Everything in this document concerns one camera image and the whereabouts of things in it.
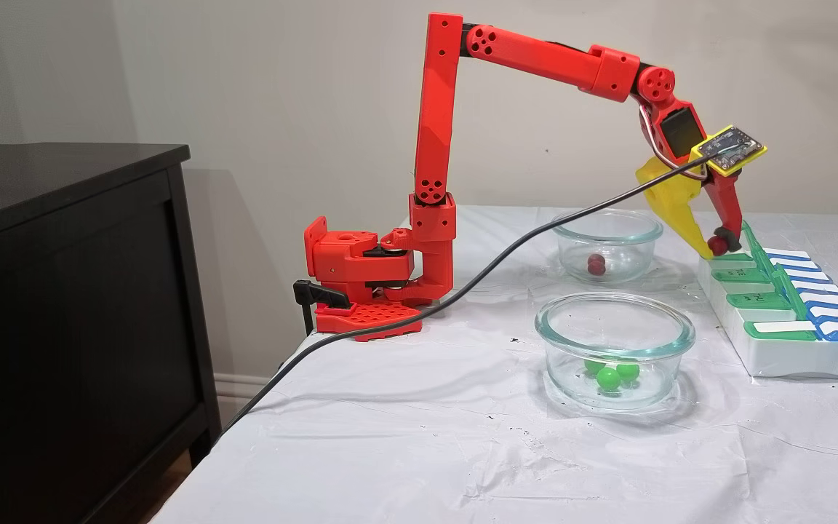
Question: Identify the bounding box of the weekly pill organizer box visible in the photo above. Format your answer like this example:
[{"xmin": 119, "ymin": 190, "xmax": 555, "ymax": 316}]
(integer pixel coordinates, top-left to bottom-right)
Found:
[{"xmin": 698, "ymin": 221, "xmax": 838, "ymax": 383}]

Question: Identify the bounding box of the clear glass bowl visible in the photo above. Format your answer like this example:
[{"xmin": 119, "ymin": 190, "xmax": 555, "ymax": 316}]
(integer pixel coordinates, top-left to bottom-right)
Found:
[
  {"xmin": 552, "ymin": 209, "xmax": 664, "ymax": 285},
  {"xmin": 534, "ymin": 293, "xmax": 696, "ymax": 412}
]

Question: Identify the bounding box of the black table clamp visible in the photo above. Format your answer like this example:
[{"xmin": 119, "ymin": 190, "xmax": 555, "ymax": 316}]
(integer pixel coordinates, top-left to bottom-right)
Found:
[{"xmin": 293, "ymin": 280, "xmax": 352, "ymax": 337}]

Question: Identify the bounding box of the white tablecloth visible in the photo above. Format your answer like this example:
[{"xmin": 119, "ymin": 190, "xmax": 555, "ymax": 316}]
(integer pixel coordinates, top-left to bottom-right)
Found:
[{"xmin": 150, "ymin": 205, "xmax": 838, "ymax": 524}]

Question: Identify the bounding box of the black wooden cabinet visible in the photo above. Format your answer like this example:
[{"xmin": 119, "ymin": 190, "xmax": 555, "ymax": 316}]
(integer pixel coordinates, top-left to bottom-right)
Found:
[{"xmin": 0, "ymin": 143, "xmax": 222, "ymax": 524}]

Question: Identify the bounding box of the white red servo wire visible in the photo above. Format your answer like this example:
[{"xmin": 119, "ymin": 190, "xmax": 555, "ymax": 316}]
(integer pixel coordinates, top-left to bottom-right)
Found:
[{"xmin": 639, "ymin": 104, "xmax": 708, "ymax": 180}]

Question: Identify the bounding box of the camera board on yellow mount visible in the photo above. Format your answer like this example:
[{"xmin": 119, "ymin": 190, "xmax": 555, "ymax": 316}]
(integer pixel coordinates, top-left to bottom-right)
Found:
[{"xmin": 690, "ymin": 125, "xmax": 767, "ymax": 178}]

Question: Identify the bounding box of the black camera cable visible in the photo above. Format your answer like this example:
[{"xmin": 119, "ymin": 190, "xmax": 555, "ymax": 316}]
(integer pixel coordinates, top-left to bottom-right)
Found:
[{"xmin": 224, "ymin": 149, "xmax": 718, "ymax": 430}]

